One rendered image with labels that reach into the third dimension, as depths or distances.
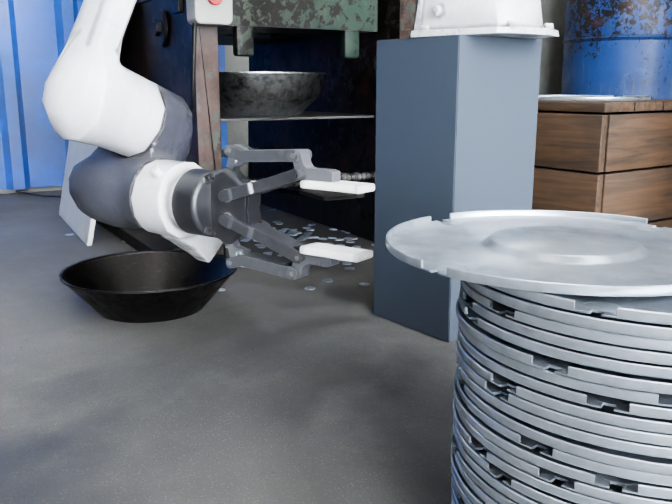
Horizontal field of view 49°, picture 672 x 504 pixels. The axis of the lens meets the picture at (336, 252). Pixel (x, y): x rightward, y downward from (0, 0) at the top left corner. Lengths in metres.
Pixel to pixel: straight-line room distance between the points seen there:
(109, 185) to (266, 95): 0.88
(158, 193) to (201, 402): 0.27
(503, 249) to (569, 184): 0.91
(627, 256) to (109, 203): 0.57
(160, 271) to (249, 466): 0.72
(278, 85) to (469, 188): 0.74
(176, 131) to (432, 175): 0.40
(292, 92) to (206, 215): 0.96
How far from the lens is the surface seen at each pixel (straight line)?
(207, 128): 1.51
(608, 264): 0.58
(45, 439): 0.90
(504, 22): 1.09
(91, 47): 0.87
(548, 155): 1.53
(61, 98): 0.86
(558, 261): 0.57
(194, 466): 0.80
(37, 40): 2.87
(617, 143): 1.49
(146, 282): 1.44
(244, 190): 0.78
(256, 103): 1.74
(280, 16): 1.64
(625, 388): 0.49
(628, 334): 0.48
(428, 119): 1.11
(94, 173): 0.93
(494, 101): 1.13
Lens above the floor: 0.38
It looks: 13 degrees down
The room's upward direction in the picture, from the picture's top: straight up
